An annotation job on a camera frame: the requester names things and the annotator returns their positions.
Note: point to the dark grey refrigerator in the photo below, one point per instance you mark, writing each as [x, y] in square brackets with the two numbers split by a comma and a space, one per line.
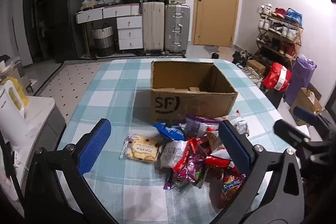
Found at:
[65, 16]

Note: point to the dotted rug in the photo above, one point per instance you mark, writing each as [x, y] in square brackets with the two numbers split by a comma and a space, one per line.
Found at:
[71, 82]

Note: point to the purple gift bag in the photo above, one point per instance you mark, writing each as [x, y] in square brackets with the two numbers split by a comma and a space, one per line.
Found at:
[299, 82]

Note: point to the brown cardboard box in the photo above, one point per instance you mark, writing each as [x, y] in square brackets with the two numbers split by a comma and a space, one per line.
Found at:
[194, 103]

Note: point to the bright yellow bag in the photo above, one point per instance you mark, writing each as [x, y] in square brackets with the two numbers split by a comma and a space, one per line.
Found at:
[19, 95]

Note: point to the purple white snack packet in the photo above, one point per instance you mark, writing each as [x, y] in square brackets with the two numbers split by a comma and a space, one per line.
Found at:
[195, 124]

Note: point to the shoe rack with shoes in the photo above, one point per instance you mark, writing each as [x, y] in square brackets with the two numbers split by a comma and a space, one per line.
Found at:
[283, 29]

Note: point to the orange red snack packet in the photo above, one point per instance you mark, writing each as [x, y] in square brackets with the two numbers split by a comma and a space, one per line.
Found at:
[214, 138]

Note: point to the white electric kettle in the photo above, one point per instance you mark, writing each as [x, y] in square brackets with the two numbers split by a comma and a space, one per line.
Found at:
[10, 113]

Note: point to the red stick snack packet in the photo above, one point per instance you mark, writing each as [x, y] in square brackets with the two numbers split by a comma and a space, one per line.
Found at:
[189, 150]

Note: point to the tall dark cabinet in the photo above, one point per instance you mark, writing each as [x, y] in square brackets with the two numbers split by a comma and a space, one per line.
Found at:
[35, 16]

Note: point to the wooden shoe rack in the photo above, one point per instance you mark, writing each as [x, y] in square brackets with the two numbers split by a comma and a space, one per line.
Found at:
[298, 43]

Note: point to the yellow black shoebox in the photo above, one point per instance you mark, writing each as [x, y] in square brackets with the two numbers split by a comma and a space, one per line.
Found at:
[177, 0]

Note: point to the red wafer packet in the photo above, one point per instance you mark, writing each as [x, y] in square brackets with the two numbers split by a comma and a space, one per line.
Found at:
[215, 161]

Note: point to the cream bread packet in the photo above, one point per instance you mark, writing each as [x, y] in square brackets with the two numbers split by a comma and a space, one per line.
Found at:
[141, 149]

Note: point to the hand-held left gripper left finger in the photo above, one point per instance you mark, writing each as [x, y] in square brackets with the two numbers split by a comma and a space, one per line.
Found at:
[94, 146]

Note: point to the blue cookie packet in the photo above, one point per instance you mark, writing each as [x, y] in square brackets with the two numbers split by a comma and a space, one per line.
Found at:
[170, 130]

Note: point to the silver suitcase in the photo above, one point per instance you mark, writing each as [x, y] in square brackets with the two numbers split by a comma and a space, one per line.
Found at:
[177, 27]

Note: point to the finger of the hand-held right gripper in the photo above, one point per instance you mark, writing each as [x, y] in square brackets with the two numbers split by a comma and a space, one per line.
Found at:
[305, 113]
[288, 132]

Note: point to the open brown carton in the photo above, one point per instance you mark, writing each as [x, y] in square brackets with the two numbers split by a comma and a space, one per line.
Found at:
[304, 103]

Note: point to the beige suitcase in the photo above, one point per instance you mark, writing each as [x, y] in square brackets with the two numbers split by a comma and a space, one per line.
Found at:
[153, 27]

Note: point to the woven laundry basket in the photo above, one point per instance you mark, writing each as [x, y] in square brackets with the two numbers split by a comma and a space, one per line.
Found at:
[103, 40]

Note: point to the white pink snack packet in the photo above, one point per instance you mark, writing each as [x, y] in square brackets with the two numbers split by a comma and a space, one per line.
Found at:
[172, 153]

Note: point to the red cookie packet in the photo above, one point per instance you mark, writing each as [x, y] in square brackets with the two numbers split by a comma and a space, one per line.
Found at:
[231, 184]

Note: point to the white marble side table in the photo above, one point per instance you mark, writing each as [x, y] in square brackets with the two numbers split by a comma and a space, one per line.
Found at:
[39, 119]

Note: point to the scattered dark shoes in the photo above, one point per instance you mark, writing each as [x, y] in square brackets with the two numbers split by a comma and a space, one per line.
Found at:
[241, 57]

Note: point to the white drawer desk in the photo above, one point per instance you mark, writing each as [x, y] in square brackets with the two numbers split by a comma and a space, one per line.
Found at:
[128, 29]

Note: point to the red shopping bag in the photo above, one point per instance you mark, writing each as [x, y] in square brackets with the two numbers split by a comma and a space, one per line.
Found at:
[275, 77]

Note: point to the pale yellow plastic bag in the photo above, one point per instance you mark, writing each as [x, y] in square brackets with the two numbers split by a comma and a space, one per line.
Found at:
[88, 4]

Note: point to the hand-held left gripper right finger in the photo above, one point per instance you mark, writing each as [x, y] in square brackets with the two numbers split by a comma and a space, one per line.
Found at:
[235, 146]

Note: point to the small cardboard box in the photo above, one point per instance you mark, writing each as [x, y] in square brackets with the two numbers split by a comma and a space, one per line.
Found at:
[256, 66]

